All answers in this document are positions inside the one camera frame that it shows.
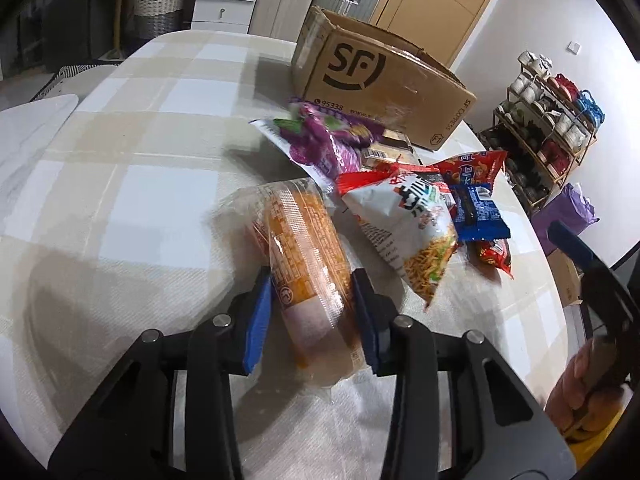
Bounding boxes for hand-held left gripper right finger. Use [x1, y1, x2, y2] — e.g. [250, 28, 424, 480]
[350, 269, 578, 480]

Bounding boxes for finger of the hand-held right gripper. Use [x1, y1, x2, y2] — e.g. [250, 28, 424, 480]
[547, 221, 603, 276]

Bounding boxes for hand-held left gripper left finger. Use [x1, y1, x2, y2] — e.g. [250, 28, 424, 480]
[47, 265, 274, 480]

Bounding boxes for red black snack packet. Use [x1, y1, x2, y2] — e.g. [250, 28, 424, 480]
[472, 237, 515, 281]

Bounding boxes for orange bread packet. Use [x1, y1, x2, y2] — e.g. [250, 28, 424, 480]
[215, 177, 366, 388]

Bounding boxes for beige cracker packet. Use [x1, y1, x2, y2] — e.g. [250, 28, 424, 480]
[362, 132, 421, 171]

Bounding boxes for person's right hand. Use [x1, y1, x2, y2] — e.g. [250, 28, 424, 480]
[545, 345, 626, 436]

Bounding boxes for purple plastic bag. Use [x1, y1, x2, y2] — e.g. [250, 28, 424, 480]
[532, 182, 601, 261]

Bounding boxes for small cardboard box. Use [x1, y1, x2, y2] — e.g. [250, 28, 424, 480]
[547, 250, 583, 308]

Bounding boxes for blue snack packet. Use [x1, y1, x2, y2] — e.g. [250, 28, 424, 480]
[447, 184, 512, 242]

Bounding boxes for wooden shoe rack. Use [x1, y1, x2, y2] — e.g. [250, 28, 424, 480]
[480, 50, 606, 211]

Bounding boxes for white noodle snack bag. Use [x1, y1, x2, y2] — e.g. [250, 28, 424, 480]
[336, 167, 460, 313]

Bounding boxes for red orange snack packet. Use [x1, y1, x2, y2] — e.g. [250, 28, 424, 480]
[432, 150, 508, 196]

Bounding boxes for rows of assorted shoes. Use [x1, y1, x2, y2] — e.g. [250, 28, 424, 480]
[487, 51, 606, 196]

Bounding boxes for checkered tablecloth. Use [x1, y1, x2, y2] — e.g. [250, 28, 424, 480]
[0, 30, 571, 480]

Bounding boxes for purple snack packet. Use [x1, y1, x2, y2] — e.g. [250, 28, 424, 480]
[249, 100, 386, 193]

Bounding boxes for wooden door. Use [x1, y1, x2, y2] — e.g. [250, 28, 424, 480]
[370, 0, 513, 68]

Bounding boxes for white marble side table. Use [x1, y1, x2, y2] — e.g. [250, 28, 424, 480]
[0, 94, 80, 196]

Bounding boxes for patterned black white rug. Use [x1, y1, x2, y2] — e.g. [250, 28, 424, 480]
[30, 62, 121, 103]

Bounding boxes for woven laundry basket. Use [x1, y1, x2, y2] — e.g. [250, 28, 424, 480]
[131, 0, 185, 41]

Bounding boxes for dark grey fridge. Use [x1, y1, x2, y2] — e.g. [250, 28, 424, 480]
[40, 0, 126, 63]

